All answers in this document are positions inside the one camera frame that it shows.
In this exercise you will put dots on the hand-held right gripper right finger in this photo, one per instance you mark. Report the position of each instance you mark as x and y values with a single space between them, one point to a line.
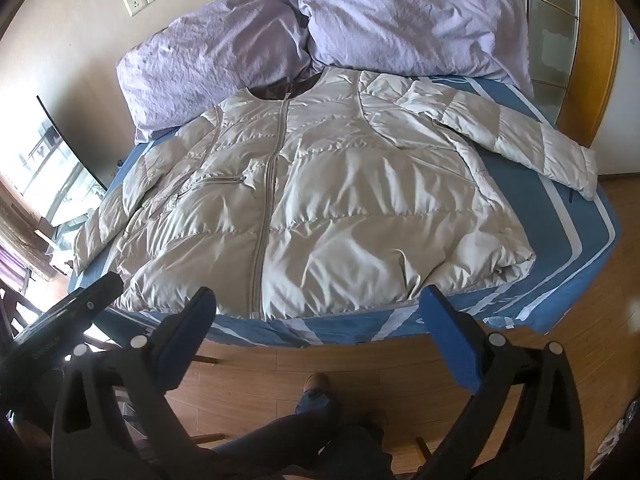
450 332

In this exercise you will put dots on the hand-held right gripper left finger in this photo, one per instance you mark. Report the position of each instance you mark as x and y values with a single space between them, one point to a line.
192 322

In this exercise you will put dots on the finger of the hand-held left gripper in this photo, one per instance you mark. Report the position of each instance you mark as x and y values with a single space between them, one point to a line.
75 312

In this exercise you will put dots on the white puffer jacket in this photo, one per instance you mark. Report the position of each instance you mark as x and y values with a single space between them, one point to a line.
320 200

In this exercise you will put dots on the tan and blue slipper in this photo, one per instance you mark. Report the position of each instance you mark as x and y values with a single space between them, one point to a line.
315 384

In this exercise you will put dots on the blue white striped bed sheet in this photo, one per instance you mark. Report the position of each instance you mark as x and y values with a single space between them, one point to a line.
555 240

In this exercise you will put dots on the person's leg in dark pants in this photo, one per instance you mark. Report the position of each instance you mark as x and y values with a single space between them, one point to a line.
300 440

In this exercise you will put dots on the black flat screen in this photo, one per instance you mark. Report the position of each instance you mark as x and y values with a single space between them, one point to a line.
75 147

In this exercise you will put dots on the lavender pillow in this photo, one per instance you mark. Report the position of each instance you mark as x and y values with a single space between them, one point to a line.
400 15
210 55

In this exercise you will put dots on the white wall socket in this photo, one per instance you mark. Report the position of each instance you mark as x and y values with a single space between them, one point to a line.
134 3

